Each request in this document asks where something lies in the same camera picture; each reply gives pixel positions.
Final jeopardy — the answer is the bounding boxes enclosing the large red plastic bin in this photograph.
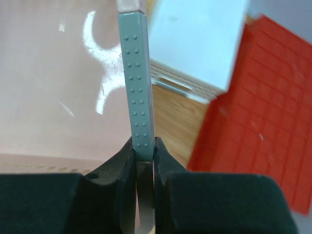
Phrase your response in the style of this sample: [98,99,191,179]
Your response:
[187,16,312,215]

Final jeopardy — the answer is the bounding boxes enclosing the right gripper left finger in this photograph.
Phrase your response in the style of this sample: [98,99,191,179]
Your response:
[0,140,136,234]

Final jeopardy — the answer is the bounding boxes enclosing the white perforated basket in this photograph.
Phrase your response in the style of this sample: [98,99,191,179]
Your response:
[148,0,249,103]

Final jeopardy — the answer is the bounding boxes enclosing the pink perforated basket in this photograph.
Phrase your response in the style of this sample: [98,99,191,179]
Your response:
[0,0,156,234]

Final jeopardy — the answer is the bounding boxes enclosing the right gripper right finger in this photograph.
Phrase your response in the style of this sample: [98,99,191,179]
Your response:
[154,137,298,234]

